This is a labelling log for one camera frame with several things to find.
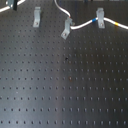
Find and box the dark object top left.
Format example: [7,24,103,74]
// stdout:
[7,0,18,10]

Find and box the middle metal cable clip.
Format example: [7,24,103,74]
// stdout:
[61,17,73,40]

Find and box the metal cable clip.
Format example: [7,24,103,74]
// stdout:
[33,7,41,27]
[61,17,73,40]
[96,8,105,29]

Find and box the left metal cable clip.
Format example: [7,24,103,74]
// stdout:
[33,7,41,27]

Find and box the right metal cable clip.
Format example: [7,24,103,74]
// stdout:
[96,8,105,29]

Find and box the white cable with coloured marks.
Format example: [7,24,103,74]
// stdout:
[54,0,128,31]

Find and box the white cable top left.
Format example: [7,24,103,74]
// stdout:
[0,0,26,14]

